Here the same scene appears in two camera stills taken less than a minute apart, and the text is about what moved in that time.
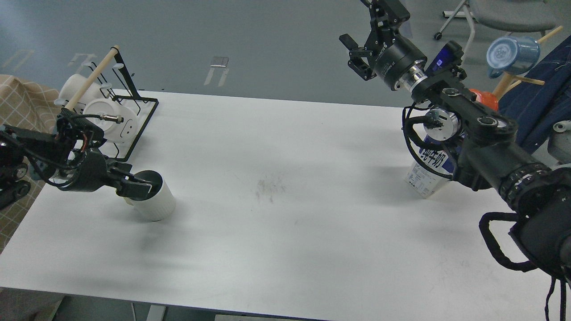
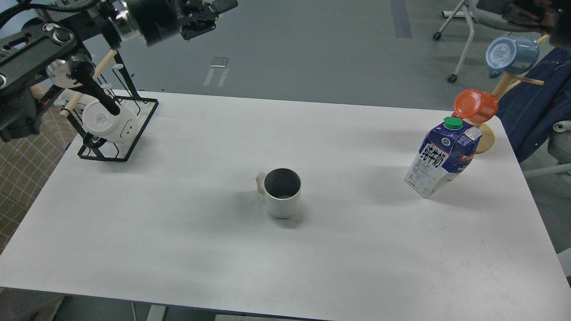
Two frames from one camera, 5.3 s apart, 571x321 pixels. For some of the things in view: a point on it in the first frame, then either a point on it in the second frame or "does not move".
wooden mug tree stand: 508,81 does not move
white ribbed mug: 159,203 to 282,187
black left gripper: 92,173 to 159,20
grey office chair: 510,16 does not move
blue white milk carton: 424,181 does not move
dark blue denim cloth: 535,109 does not move
